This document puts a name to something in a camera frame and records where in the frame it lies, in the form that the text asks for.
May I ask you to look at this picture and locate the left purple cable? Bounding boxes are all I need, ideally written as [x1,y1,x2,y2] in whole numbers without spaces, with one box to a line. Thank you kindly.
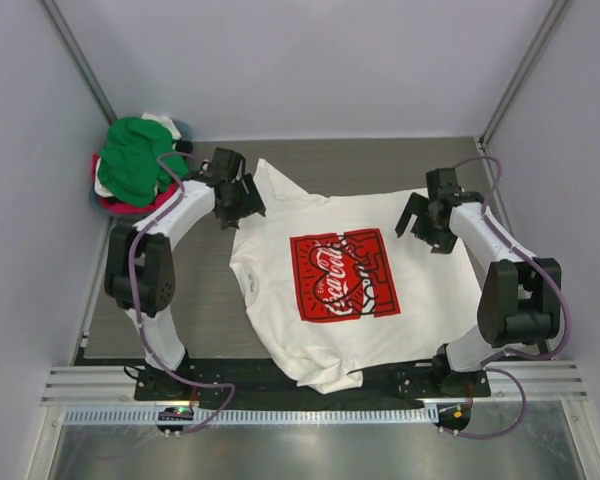
[129,152,236,396]

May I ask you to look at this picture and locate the pink t-shirt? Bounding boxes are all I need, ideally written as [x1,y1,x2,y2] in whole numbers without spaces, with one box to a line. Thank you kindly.
[89,154,178,218]

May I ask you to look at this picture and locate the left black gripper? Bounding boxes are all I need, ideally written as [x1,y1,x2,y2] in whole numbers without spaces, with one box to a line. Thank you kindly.
[216,173,265,230]

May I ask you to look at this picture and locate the left aluminium frame post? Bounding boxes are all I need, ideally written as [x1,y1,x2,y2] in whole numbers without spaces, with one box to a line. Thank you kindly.
[37,0,117,125]

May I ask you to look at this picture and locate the grey laundry basket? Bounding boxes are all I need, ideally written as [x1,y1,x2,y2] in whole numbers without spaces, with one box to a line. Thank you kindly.
[89,113,193,219]

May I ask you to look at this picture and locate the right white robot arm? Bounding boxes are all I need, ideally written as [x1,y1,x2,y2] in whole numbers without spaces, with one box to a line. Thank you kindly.
[395,168,568,397]

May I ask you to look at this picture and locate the white Coca-Cola t-shirt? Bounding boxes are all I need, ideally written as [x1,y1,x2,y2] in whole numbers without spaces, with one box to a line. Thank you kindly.
[230,160,481,394]

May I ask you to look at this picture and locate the purple cable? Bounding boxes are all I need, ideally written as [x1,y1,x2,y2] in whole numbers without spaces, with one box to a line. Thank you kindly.
[129,152,236,396]
[452,155,574,440]

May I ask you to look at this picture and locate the green t-shirt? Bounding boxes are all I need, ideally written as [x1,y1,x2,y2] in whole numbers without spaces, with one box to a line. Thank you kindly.
[96,117,189,207]

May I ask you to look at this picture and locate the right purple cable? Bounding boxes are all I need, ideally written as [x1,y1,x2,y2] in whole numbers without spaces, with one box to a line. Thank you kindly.
[452,155,574,440]

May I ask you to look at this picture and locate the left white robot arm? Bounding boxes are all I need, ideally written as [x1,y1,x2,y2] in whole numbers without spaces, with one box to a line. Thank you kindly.
[104,148,266,399]

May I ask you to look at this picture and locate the aluminium frame post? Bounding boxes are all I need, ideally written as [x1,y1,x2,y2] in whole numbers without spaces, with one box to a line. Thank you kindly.
[37,0,117,125]
[476,0,572,148]

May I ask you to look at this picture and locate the slotted cable duct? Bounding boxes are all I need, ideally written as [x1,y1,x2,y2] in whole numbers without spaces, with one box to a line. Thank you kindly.
[64,405,439,426]

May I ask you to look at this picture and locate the right aluminium frame post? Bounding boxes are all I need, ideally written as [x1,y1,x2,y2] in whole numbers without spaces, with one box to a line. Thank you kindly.
[476,0,572,148]

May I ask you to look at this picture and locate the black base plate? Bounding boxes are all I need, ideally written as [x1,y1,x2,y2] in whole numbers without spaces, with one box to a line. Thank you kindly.
[124,356,491,411]

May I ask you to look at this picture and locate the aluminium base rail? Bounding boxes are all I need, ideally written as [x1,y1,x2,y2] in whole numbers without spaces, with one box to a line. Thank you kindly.
[42,361,588,406]

